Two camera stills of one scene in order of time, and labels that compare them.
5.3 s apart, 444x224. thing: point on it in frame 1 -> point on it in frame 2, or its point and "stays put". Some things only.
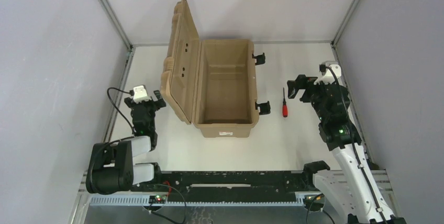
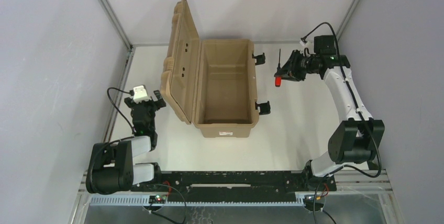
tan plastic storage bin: x=210 y=84 stays put
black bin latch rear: x=261 y=59 stays put
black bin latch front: x=265 y=108 stays put
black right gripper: x=308 y=90 -> x=291 y=68
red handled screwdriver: x=285 y=108 -> x=278 y=75
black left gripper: x=143 y=103 stays put
